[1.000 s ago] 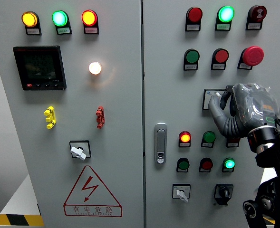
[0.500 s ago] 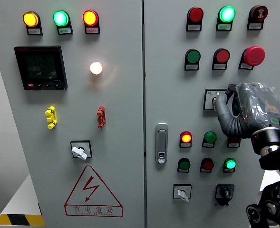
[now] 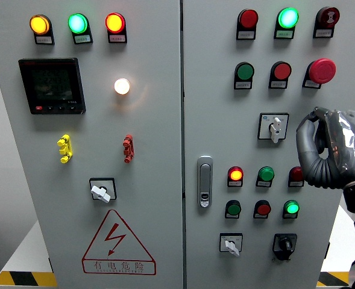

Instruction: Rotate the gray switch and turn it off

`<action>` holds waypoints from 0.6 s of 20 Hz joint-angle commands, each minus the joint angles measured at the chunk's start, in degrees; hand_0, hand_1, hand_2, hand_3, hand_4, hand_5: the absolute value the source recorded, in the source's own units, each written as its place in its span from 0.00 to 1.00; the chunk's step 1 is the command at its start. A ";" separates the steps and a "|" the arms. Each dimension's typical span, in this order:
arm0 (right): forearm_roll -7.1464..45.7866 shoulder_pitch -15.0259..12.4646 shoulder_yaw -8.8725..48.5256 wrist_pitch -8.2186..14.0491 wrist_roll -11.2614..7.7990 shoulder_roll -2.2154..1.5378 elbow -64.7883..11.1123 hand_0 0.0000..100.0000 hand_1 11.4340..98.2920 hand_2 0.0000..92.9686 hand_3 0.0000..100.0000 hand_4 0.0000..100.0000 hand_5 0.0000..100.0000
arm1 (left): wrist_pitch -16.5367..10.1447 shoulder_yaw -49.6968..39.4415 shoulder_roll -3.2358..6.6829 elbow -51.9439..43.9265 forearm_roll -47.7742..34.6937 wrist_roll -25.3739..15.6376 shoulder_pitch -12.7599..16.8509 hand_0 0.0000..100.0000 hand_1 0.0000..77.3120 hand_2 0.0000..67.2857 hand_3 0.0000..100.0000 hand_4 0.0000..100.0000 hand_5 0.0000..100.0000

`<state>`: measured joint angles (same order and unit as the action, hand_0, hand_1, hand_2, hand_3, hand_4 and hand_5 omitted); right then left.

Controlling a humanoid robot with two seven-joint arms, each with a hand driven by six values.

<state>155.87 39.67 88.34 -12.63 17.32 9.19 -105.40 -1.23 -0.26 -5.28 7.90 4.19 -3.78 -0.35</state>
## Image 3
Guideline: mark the large red stop button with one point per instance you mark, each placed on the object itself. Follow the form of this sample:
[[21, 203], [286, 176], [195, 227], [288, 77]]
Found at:
[[322, 70]]

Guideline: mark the silver door lock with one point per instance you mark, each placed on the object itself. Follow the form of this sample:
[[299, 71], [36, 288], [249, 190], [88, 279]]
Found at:
[[204, 180]]

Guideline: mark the small red push button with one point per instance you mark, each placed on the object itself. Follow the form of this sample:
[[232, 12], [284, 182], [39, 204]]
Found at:
[[263, 208]]

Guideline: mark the small green unlit lamp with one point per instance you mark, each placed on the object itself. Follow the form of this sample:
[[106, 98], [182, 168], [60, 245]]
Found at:
[[266, 174]]

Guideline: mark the small green lit lamp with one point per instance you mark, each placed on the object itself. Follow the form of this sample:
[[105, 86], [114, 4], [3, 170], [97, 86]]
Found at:
[[291, 207]]

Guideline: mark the large red unlit lamp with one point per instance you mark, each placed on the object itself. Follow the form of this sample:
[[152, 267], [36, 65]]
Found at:
[[248, 19]]

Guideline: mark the large green push button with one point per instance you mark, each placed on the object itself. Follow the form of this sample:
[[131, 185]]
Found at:
[[244, 71]]

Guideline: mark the small dark red lamp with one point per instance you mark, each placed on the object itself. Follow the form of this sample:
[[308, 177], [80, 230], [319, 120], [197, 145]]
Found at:
[[296, 174]]

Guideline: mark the small green push button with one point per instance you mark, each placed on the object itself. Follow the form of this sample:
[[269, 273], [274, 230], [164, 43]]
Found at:
[[234, 208]]

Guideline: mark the small red lamp orange glow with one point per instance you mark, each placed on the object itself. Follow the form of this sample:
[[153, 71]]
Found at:
[[235, 174]]

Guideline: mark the large red lamp orange glow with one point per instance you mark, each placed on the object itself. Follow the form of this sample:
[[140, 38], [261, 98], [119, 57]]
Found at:
[[114, 23]]

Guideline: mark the large green round lamp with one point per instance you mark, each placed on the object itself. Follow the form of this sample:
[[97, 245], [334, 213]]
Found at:
[[288, 18], [77, 23]]

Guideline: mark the white lamp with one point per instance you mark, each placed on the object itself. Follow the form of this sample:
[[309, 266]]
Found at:
[[122, 86]]

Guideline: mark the large red push button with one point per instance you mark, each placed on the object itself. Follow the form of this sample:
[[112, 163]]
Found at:
[[281, 71]]

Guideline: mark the black door hinge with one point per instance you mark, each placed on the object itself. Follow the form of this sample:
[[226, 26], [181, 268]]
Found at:
[[327, 250], [50, 265]]

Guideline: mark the pale grey cabinet door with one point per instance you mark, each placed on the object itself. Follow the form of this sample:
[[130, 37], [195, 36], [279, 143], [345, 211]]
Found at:
[[219, 120], [156, 144]]

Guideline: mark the small label plate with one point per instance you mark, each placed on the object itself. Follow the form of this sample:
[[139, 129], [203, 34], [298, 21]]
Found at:
[[278, 85], [260, 216], [323, 33], [44, 39], [295, 184], [242, 85], [117, 38], [234, 184], [289, 216], [231, 216], [83, 39], [310, 85], [284, 34], [245, 35], [263, 184]]

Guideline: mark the dark red buzzer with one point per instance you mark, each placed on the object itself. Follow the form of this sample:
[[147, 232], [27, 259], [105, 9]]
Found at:
[[328, 17]]

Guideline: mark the black display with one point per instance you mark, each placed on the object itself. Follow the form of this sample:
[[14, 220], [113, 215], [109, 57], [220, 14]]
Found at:
[[52, 85]]

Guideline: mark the large yellow round lamp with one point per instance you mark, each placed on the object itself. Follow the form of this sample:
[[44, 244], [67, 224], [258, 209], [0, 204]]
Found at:
[[39, 24]]

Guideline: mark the red warning triangle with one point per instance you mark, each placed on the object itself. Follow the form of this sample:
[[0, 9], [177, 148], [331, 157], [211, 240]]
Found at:
[[118, 265]]

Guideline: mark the black yellow striped tape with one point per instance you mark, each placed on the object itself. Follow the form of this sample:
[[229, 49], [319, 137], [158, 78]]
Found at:
[[334, 279], [26, 278]]

